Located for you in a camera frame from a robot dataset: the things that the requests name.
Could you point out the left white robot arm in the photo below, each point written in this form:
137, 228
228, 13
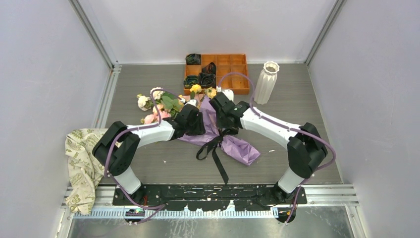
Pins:
117, 147

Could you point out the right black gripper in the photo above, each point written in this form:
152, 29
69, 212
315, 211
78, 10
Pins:
220, 124

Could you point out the pink and white flower bunch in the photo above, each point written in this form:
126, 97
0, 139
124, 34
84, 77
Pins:
163, 104

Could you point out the cream patterned cloth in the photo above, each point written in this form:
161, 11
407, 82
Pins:
85, 171

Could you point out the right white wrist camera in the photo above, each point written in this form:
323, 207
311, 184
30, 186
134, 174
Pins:
227, 92

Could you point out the dark rolled cloth bottom-left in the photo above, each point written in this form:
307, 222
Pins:
190, 80

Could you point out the orange wooden compartment tray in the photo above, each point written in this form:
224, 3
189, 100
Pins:
231, 71

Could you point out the grey slotted cable duct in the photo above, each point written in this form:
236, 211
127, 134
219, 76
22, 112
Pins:
136, 213

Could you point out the white ribbed ceramic vase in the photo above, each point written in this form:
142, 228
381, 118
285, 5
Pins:
266, 82

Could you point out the dark rolled cloth top-left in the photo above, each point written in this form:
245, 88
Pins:
193, 59

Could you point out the dark rolled cloth middle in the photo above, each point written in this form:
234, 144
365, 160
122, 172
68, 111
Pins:
209, 68

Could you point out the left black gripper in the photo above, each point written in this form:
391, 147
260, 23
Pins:
199, 129

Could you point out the dark rolled cloth bottom-centre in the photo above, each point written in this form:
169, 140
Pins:
207, 80

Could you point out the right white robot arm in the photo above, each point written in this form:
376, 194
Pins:
305, 148

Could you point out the yellow flower stem bunch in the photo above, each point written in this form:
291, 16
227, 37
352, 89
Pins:
198, 93

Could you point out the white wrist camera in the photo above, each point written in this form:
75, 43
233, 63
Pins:
193, 102
227, 92

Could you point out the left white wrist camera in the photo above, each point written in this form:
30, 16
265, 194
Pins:
193, 102

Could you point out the black ribbon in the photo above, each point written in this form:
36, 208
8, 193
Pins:
211, 147

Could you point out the purple wrapping paper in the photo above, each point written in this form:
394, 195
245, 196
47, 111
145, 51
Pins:
238, 149

